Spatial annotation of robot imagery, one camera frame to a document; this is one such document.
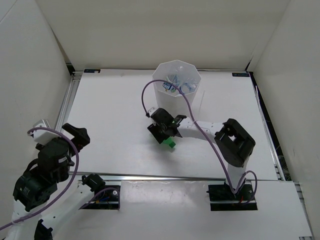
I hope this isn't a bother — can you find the green plastic bottle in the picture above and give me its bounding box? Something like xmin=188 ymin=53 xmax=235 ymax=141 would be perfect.
xmin=162 ymin=137 xmax=176 ymax=149

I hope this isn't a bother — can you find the clear bottle white green label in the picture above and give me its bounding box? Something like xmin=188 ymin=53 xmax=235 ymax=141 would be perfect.
xmin=162 ymin=74 xmax=181 ymax=94

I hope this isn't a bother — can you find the clear bottle blue label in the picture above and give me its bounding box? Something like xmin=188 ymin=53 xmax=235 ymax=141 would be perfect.
xmin=179 ymin=78 xmax=199 ymax=95

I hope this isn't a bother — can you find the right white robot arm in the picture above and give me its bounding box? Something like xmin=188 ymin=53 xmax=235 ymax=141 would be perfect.
xmin=146 ymin=107 xmax=256 ymax=200

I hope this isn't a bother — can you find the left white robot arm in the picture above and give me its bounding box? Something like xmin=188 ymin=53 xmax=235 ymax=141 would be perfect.
xmin=0 ymin=123 xmax=106 ymax=240

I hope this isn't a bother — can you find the white octagonal plastic bin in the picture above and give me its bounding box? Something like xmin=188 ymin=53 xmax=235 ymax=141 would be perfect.
xmin=152 ymin=60 xmax=201 ymax=117

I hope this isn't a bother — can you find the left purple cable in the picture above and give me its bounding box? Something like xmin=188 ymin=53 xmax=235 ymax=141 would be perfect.
xmin=0 ymin=127 xmax=121 ymax=230

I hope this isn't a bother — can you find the aluminium rail bar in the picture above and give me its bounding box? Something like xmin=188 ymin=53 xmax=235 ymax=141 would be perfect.
xmin=74 ymin=171 xmax=230 ymax=183

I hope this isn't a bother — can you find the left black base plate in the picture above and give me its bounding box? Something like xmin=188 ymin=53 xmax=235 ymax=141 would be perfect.
xmin=81 ymin=185 xmax=121 ymax=210

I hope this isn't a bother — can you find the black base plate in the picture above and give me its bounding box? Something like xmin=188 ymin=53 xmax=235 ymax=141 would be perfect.
xmin=81 ymin=185 xmax=121 ymax=210
xmin=206 ymin=183 xmax=258 ymax=212

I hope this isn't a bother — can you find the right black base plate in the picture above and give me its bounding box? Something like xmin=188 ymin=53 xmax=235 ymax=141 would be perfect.
xmin=206 ymin=183 xmax=258 ymax=212

